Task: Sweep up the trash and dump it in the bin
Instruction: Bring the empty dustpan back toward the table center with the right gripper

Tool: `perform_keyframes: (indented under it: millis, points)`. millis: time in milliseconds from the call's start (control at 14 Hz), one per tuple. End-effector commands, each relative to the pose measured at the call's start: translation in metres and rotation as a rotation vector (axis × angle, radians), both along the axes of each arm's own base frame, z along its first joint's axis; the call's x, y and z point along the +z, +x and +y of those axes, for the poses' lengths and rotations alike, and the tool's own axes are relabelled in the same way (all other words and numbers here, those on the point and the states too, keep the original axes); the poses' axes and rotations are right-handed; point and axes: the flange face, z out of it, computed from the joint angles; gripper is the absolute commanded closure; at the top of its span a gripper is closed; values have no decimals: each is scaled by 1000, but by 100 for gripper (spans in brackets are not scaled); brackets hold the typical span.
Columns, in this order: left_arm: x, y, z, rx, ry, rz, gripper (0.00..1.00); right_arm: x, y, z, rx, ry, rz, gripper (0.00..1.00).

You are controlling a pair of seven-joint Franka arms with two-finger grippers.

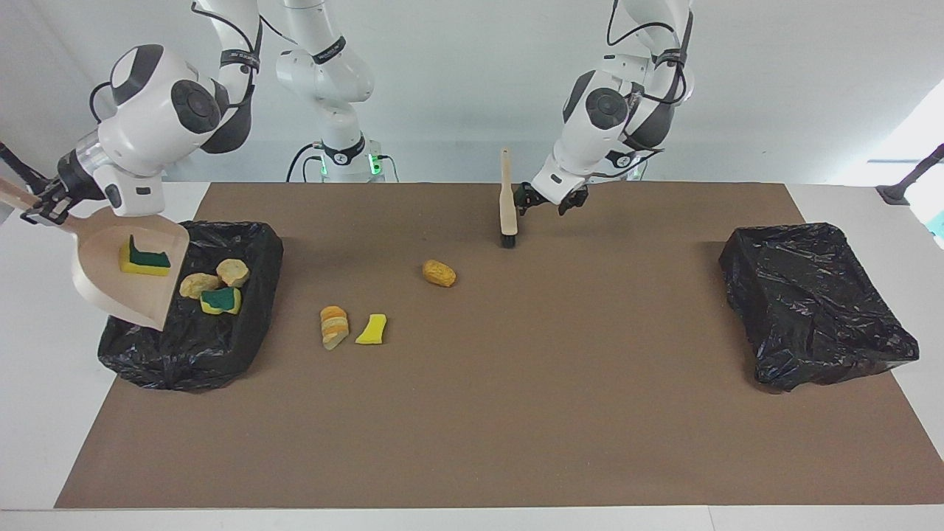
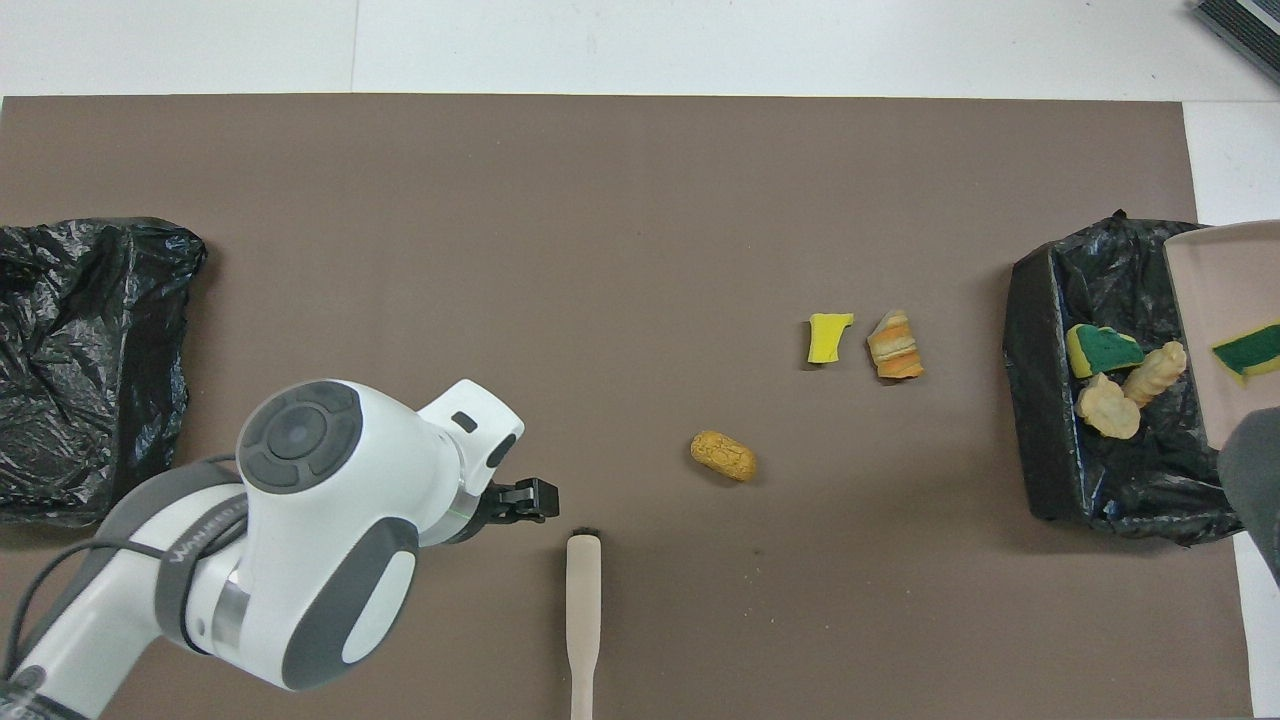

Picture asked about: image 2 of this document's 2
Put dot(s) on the beige brush with black bristles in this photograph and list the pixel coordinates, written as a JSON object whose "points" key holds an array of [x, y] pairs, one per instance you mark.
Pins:
{"points": [[583, 580]]}

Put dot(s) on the beige foam lump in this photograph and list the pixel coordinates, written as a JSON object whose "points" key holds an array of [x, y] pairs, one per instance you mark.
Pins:
{"points": [[1155, 372], [1108, 408]]}

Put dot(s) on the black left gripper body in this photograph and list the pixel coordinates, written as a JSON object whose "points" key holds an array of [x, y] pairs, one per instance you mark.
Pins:
{"points": [[492, 512]]}

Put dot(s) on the brown table mat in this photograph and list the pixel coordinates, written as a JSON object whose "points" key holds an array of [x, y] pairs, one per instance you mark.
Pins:
{"points": [[640, 200]]}

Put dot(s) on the bin with black trash bag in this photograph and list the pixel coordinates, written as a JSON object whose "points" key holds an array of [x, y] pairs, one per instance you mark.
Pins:
{"points": [[1040, 400], [80, 400]]}

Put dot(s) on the beige plastic dustpan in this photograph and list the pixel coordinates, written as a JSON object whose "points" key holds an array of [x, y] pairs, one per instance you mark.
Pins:
{"points": [[1230, 290]]}

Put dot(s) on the notched green yellow sponge piece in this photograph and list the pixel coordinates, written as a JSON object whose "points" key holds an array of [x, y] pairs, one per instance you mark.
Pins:
{"points": [[1250, 350]]}

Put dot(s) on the orange striped sponge piece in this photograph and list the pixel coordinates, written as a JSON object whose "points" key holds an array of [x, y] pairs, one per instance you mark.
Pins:
{"points": [[895, 345]]}

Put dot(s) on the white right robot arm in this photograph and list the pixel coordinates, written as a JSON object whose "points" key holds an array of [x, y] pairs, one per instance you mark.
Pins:
{"points": [[1255, 480]]}

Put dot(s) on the plain yellow sponge piece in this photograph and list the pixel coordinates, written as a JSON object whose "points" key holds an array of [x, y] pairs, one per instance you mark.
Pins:
{"points": [[825, 340]]}

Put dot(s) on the grey ribbed device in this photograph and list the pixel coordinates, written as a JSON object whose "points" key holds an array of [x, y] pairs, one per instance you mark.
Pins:
{"points": [[1250, 25]]}

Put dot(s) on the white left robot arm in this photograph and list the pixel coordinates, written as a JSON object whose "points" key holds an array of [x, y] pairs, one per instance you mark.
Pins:
{"points": [[330, 520]]}

